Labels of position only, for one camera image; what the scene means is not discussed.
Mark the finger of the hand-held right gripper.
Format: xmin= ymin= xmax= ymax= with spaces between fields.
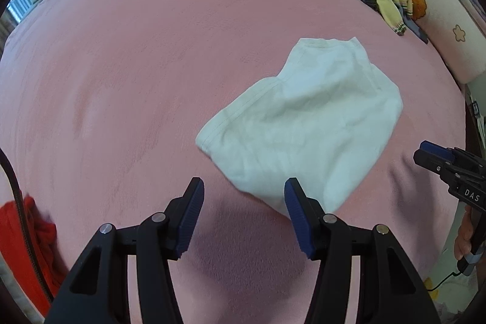
xmin=419 ymin=141 xmax=455 ymax=158
xmin=413 ymin=149 xmax=452 ymax=176

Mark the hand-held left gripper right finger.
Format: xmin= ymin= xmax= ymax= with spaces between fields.
xmin=284 ymin=178 xmax=443 ymax=324

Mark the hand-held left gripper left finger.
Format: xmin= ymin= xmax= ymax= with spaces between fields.
xmin=49 ymin=177 xmax=205 ymax=324

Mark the white butterfly print t-shirt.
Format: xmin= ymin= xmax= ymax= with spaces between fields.
xmin=195 ymin=36 xmax=404 ymax=215

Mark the person's right hand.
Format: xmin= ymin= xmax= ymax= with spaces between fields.
xmin=453 ymin=208 xmax=473 ymax=261

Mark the pink cushion with orange flower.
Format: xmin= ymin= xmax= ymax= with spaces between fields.
xmin=376 ymin=0 xmax=486 ymax=84

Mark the pink bed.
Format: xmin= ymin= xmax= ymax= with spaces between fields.
xmin=0 ymin=0 xmax=469 ymax=324

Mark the red garment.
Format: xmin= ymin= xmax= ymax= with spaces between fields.
xmin=0 ymin=196 xmax=71 ymax=300

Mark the thin black cable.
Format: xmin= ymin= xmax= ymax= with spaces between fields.
xmin=423 ymin=270 xmax=463 ymax=291

